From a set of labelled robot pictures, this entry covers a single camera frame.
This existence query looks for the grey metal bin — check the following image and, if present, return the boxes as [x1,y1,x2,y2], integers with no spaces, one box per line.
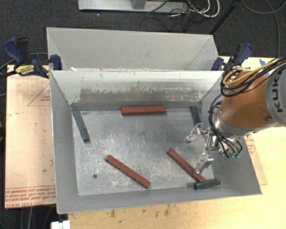
[46,27,263,215]

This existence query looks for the dark green flat block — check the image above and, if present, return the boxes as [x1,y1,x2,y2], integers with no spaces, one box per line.
[191,106,202,126]
[193,178,222,191]
[72,111,91,143]

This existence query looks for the brown cardboard board red print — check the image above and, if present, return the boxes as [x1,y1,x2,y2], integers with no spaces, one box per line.
[4,64,268,210]

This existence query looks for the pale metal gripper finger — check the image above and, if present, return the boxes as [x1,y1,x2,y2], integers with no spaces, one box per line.
[194,152,215,174]
[185,123,209,144]

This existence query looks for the red-brown flat block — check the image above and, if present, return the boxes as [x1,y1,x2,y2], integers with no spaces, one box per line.
[105,154,152,189]
[121,105,167,116]
[166,147,207,183]

